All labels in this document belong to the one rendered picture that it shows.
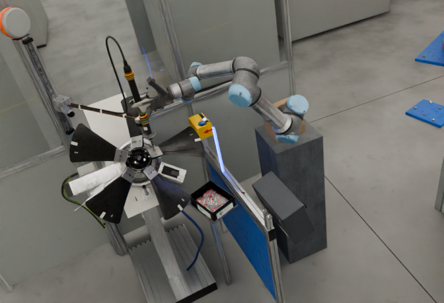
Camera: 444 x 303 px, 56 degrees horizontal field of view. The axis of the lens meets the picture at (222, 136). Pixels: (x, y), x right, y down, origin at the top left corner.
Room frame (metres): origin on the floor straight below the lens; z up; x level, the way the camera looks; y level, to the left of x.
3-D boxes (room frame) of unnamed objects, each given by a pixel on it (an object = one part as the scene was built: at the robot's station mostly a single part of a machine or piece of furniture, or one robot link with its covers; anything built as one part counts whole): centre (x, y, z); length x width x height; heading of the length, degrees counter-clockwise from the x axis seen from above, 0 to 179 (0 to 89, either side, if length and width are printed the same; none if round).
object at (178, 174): (1.89, 0.33, 0.98); 0.20 x 0.16 x 0.20; 18
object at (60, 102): (2.22, 0.87, 1.39); 0.10 x 0.07 x 0.08; 53
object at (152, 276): (1.99, 0.56, 0.04); 0.62 x 0.46 x 0.08; 18
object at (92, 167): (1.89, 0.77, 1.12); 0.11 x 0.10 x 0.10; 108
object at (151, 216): (1.90, 0.53, 0.45); 0.09 x 0.04 x 0.91; 108
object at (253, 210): (1.86, -0.01, 0.82); 0.90 x 0.04 x 0.08; 18
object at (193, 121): (2.23, 0.12, 1.02); 0.16 x 0.10 x 0.11; 18
